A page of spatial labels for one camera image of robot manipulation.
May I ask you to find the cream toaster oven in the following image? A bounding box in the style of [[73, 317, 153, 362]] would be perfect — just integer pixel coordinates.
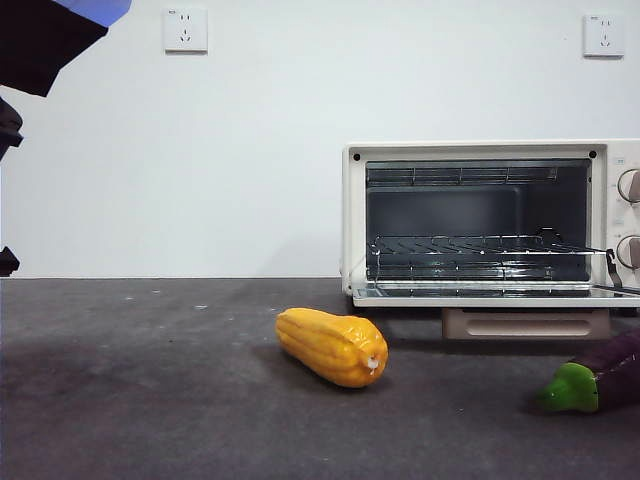
[[341, 139, 640, 317]]

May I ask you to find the purple toy eggplant, green stem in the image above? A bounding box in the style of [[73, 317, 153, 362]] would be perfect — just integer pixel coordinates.
[[537, 327, 640, 415]]

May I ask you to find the round beige oven knob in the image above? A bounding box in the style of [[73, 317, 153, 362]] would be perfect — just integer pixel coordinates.
[[617, 168, 640, 204], [615, 234, 640, 271]]

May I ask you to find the white wall socket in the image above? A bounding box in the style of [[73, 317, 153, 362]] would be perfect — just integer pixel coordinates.
[[164, 8, 209, 55], [583, 14, 626, 60]]

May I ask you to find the oven door with beige handle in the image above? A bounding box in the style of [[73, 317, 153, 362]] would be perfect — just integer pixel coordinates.
[[352, 280, 640, 342]]

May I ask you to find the metal wire oven rack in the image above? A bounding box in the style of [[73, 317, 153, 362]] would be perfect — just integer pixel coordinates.
[[368, 233, 611, 258]]

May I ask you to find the yellow toy corn cob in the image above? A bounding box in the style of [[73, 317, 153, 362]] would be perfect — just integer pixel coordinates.
[[275, 307, 390, 389]]

